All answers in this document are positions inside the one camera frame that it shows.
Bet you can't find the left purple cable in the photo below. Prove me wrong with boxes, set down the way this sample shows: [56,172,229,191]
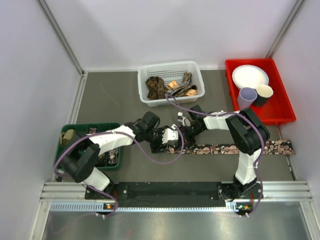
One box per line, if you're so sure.
[53,126,185,219]

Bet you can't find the white paper plates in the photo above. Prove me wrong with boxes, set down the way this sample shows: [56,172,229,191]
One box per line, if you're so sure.
[231,64,270,90]

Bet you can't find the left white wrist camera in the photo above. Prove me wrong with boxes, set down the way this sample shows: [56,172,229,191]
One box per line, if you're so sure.
[161,124,180,146]

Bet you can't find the red plastic bin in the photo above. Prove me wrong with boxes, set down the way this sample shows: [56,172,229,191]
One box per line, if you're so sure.
[225,58,296,126]

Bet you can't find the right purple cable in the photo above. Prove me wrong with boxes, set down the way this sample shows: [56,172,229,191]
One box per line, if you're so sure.
[165,92,265,217]

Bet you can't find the rolled purple floral tie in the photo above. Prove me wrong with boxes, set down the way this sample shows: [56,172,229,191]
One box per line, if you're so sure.
[88,127,97,134]

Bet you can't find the rolled pink floral tie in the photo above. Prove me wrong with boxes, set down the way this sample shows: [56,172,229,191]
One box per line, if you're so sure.
[107,148,119,165]

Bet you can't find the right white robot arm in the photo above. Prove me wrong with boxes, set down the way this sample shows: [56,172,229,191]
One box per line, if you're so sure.
[179,105,270,200]

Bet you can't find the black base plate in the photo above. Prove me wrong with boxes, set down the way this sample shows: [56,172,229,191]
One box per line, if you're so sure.
[84,181,264,208]

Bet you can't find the aluminium frame rail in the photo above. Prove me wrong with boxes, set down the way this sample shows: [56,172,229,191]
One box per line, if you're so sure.
[40,181,313,202]

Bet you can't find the white slotted cable duct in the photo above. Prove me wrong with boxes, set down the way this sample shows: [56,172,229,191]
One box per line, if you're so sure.
[50,202,243,213]

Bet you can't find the lilac paper cup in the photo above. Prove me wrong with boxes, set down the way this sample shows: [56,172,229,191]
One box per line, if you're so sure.
[237,87,258,110]

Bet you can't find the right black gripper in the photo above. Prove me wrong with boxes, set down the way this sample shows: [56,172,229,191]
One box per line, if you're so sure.
[176,123,205,151]

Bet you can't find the pink floral dark tie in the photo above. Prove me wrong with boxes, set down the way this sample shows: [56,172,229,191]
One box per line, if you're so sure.
[182,139,296,156]

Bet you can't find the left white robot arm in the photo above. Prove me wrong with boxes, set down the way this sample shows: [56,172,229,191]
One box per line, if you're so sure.
[54,111,171,199]

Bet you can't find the rolled olive green tie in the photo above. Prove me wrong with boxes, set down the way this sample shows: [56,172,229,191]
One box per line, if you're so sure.
[59,129,75,147]

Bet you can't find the grey orange pattern tie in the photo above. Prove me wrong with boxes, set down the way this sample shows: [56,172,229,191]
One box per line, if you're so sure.
[167,72,197,98]

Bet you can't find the brown leaf pattern tie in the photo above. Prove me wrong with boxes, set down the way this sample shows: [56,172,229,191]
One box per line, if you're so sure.
[145,76,168,100]

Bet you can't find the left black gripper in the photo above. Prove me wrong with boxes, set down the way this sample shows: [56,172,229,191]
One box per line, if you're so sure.
[144,125,169,153]

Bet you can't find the purple cable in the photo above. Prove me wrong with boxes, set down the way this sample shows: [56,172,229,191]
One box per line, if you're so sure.
[53,126,185,219]
[165,92,265,217]

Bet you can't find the black paper cup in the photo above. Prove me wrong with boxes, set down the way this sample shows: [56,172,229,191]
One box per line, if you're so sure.
[253,84,274,108]

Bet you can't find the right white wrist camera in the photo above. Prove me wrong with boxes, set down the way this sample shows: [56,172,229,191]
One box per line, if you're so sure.
[177,111,191,127]

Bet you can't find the white plastic basket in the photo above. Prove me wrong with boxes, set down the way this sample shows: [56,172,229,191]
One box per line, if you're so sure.
[137,60,205,107]

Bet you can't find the green divided organizer tray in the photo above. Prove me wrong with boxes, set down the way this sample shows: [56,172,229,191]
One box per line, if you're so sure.
[55,122,122,171]

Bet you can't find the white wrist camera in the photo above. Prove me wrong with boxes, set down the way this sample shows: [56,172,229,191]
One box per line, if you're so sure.
[161,124,180,146]
[177,111,191,127]

